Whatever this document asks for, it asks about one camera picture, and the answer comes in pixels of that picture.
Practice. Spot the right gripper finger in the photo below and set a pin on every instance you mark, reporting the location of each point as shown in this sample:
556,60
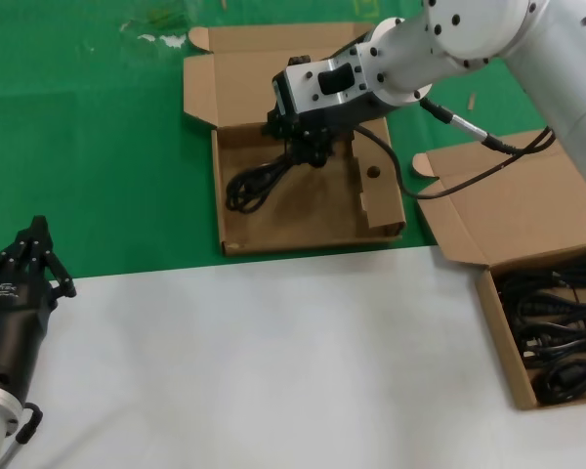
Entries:
299,150
323,149

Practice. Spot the empty open cardboard box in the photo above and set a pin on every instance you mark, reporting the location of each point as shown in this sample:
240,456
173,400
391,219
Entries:
298,220

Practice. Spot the green table cloth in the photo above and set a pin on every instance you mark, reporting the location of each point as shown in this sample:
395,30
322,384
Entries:
78,146

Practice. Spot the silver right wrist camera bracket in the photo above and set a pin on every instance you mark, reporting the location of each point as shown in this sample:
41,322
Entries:
312,85

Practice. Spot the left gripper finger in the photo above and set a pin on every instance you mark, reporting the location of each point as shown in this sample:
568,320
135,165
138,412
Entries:
14,249
54,266

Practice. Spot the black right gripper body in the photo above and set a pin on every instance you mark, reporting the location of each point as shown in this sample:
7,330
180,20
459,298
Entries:
322,122

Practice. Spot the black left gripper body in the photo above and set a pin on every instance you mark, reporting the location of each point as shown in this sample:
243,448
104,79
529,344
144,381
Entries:
14,322

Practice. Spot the small wooden stick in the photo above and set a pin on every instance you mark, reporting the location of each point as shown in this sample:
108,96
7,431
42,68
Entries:
472,101

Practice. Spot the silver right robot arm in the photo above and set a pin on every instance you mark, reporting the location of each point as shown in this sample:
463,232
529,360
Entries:
469,39

